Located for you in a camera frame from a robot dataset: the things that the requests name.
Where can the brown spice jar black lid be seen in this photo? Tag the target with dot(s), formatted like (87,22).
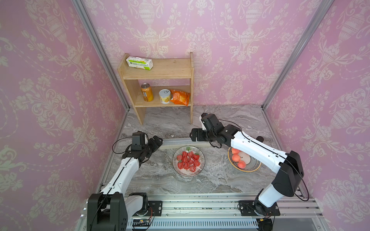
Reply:
(260,139)

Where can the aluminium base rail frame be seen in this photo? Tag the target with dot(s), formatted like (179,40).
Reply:
(227,212)

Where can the white yellow snack cup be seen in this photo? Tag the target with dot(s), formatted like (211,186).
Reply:
(165,96)

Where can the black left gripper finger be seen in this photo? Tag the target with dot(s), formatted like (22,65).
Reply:
(155,143)
(145,156)

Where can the orange chip bag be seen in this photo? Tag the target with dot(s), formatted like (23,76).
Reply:
(180,97)

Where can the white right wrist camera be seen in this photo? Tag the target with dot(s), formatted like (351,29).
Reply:
(203,123)

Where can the striped plate of peaches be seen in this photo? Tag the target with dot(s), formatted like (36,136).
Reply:
(242,161)

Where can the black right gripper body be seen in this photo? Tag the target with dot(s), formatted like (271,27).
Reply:
(212,136)

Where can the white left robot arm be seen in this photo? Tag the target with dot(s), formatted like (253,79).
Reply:
(109,210)

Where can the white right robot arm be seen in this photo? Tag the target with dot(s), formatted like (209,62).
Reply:
(287,167)

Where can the left aluminium corner post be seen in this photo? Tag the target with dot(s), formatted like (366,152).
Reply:
(93,35)

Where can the cream plastic wrap dispenser box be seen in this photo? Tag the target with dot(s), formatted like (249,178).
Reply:
(176,143)

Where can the orange drink can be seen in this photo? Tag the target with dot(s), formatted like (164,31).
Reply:
(147,92)

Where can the white green carton box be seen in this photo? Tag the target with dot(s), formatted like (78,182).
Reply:
(141,63)

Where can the patterned plate of strawberries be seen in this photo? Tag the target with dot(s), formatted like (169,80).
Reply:
(188,161)

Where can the aluminium corner post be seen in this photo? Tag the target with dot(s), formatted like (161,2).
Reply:
(318,16)
(93,35)

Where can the right aluminium corner post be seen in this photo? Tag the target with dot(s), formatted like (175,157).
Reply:
(318,16)

